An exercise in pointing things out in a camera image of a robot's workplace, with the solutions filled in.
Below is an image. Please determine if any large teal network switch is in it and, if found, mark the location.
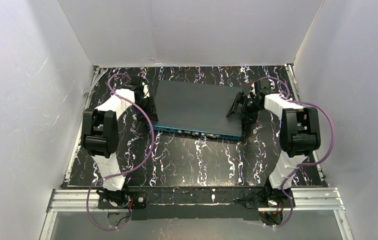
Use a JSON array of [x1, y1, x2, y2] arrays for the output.
[[152, 80, 243, 141]]

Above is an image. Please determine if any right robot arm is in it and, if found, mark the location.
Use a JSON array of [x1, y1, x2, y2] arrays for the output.
[[226, 77, 321, 191]]

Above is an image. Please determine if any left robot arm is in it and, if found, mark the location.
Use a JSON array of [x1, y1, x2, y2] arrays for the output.
[[81, 83, 154, 191]]

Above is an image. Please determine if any metal wrench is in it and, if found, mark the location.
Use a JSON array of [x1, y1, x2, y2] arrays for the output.
[[83, 68, 108, 97]]

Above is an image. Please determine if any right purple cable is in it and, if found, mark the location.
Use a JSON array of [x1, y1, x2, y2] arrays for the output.
[[250, 76, 336, 229]]

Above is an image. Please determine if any purple cable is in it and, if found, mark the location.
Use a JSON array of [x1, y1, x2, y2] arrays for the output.
[[250, 76, 336, 229], [86, 73, 156, 232]]

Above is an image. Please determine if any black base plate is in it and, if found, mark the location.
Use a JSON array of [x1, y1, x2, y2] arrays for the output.
[[96, 186, 295, 222]]

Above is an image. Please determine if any aluminium front rail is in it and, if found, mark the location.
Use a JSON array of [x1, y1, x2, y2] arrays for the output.
[[47, 187, 345, 212]]

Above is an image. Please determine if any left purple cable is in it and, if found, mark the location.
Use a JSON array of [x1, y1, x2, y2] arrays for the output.
[[86, 73, 156, 232]]

